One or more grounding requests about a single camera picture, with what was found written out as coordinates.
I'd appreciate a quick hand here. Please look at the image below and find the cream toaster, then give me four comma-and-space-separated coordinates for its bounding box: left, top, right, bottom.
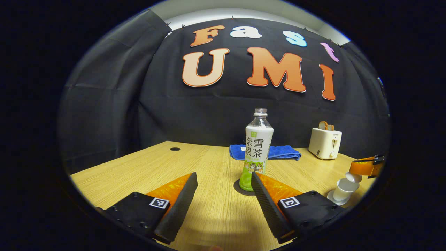
308, 128, 342, 160

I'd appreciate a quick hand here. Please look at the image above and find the dark round coaster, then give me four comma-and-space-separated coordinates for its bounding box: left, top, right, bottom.
233, 178, 257, 196

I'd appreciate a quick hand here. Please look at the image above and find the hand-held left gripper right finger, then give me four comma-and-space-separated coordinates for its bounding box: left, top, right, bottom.
251, 172, 345, 244

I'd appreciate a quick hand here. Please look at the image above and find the clear water bottle white label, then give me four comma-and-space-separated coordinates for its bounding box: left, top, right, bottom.
239, 108, 274, 192

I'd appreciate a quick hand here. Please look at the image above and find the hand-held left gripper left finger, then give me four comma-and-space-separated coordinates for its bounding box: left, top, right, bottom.
96, 172, 198, 245

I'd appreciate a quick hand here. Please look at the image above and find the white teacup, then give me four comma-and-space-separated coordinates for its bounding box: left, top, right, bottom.
333, 178, 360, 202

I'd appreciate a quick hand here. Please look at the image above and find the blue towel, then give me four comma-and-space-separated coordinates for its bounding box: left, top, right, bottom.
229, 144, 302, 161

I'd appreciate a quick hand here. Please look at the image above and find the white saucer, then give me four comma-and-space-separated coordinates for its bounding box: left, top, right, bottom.
327, 190, 351, 206

